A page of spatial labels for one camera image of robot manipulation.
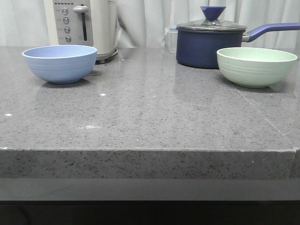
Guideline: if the white toaster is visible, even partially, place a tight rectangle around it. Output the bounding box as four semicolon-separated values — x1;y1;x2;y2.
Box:
44;0;118;64

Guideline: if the glass pot lid blue knob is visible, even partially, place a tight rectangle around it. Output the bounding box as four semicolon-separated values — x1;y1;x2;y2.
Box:
176;6;247;31

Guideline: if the clear plastic container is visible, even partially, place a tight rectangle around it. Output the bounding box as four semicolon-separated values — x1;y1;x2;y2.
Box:
165;25;178;54

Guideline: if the green bowl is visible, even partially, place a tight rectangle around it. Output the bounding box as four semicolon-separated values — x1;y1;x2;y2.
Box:
217;47;298;88

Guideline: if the dark blue saucepan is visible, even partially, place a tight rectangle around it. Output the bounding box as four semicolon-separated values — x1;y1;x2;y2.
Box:
176;22;300;69

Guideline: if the white curtain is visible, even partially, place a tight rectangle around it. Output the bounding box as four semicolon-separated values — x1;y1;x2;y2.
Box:
0;0;300;48

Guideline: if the blue bowl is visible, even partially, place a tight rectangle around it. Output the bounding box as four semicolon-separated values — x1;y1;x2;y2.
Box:
22;45;97;84

